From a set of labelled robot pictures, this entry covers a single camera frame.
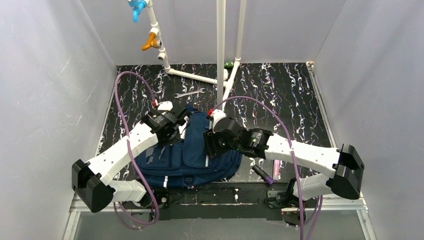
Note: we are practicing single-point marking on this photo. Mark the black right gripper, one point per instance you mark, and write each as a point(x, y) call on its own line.
point(209, 145)

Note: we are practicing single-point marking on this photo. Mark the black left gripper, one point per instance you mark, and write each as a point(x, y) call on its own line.
point(182, 117)

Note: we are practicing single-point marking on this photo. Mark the navy blue student backpack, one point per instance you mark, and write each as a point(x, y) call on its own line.
point(184, 164)

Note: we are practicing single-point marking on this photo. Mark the pink highlighter pen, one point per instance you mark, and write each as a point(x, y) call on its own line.
point(276, 170)

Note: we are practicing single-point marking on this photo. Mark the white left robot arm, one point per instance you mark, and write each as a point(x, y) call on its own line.
point(93, 180)

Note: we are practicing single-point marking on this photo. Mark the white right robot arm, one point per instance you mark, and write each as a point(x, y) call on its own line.
point(340, 170)

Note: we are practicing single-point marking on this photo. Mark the silver wrench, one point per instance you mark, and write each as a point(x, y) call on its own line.
point(183, 94)

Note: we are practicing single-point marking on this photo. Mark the purple marker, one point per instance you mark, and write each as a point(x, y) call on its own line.
point(264, 176)

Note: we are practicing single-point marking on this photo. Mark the green tap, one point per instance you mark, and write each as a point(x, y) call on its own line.
point(228, 64)

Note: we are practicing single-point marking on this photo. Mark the orange tap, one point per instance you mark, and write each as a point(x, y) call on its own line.
point(152, 42)

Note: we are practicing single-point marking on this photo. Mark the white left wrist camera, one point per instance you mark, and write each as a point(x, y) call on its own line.
point(161, 107)

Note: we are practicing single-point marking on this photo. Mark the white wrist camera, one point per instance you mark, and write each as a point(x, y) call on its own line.
point(214, 116)
point(161, 107)

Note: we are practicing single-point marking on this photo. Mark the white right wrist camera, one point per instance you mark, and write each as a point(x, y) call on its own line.
point(214, 116)

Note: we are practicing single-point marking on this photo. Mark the white PVC pipe frame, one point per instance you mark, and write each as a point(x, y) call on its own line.
point(224, 81)

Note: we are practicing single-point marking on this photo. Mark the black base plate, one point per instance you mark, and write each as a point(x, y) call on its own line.
point(221, 200)

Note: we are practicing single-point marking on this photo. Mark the aluminium frame rail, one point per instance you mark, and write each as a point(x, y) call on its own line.
point(329, 202)

